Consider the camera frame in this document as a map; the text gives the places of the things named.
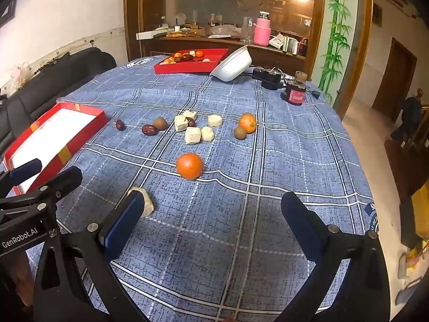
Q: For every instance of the large orange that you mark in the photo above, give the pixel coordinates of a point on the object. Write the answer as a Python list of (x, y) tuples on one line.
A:
[(189, 165)]

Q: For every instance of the clear glass jar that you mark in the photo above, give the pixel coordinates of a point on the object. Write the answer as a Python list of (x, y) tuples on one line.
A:
[(247, 30)]

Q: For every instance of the blue plaid tablecloth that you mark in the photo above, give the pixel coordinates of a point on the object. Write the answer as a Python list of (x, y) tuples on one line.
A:
[(234, 224)]

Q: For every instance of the black plug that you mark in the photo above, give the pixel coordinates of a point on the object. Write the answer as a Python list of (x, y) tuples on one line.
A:
[(315, 94)]

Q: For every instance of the tan round lid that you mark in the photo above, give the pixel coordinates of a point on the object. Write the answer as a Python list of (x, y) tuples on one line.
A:
[(300, 76)]

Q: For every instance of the brown kiwi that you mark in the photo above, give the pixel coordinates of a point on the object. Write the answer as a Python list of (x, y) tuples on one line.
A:
[(240, 133), (160, 123)]

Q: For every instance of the wooden door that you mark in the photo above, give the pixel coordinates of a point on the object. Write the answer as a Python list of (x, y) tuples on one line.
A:
[(393, 80)]

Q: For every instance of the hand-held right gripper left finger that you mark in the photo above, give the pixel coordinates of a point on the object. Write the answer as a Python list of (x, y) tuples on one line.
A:
[(122, 224)]

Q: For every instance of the white bowl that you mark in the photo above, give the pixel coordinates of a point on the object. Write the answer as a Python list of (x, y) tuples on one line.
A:
[(231, 65)]

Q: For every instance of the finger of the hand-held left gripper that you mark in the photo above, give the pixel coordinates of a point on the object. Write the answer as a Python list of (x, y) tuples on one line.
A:
[(63, 181), (25, 171)]

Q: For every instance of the crumpled plastic bag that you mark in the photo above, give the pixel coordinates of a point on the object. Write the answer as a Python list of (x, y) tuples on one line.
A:
[(17, 73)]

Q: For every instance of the black power adapter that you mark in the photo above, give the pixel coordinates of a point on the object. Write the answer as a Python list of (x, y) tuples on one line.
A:
[(266, 77)]

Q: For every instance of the dark red date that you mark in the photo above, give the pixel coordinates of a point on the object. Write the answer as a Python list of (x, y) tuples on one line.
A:
[(187, 58)]

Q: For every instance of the framed picture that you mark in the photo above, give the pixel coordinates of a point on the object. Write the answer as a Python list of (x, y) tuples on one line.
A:
[(7, 13)]

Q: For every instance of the pink bottle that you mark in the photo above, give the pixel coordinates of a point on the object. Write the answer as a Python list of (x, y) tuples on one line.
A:
[(261, 30)]

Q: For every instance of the wooden glass cabinet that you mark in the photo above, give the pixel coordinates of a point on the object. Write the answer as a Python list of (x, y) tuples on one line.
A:
[(268, 57)]

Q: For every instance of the red and black jar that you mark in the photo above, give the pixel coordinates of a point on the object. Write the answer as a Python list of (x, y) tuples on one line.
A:
[(294, 94)]

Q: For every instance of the green bamboo wall sticker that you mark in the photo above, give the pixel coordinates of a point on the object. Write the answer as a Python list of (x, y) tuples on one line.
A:
[(337, 33)]

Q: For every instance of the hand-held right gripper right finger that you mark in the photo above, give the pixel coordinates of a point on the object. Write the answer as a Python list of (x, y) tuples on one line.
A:
[(300, 228)]

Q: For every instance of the flat white box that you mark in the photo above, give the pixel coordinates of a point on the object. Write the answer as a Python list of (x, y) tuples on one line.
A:
[(150, 35)]

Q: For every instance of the small orange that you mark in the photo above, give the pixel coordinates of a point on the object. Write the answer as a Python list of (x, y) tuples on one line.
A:
[(248, 123)]

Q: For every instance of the yellow box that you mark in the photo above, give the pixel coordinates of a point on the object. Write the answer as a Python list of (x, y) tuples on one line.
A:
[(421, 208)]

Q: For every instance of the clear plastic bag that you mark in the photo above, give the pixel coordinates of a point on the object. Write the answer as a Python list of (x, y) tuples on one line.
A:
[(224, 31)]

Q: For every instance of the red box tray white inside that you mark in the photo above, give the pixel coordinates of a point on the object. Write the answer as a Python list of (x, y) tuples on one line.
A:
[(50, 134)]

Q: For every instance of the black sofa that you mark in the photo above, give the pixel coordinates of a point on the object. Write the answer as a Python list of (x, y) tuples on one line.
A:
[(50, 84)]

